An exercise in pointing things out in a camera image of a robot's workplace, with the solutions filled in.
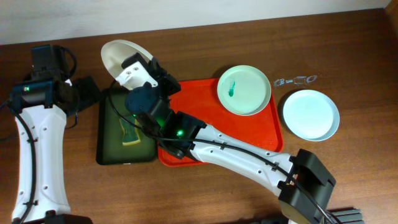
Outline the yellow green sponge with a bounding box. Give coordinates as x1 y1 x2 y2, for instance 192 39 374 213
119 119 141 146

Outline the red plastic tray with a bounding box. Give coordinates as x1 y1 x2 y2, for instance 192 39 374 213
170 78 284 152

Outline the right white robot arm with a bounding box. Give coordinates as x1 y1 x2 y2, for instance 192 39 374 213
115 53 340 223

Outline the mint green plate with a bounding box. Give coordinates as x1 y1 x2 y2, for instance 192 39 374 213
216 65 272 116

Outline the white plate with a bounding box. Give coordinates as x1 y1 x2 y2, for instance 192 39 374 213
101 40 153 78

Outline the white marking on table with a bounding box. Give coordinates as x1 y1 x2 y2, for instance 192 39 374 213
273 75 318 87

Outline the dark green tray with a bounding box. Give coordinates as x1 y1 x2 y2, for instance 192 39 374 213
96 88 157 165

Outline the light blue plate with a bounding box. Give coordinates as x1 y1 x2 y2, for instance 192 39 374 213
282 90 340 142

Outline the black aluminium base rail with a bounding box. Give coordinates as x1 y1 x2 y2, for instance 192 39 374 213
257 207 365 224

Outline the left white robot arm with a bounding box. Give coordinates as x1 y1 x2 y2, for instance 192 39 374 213
4 78 92 224

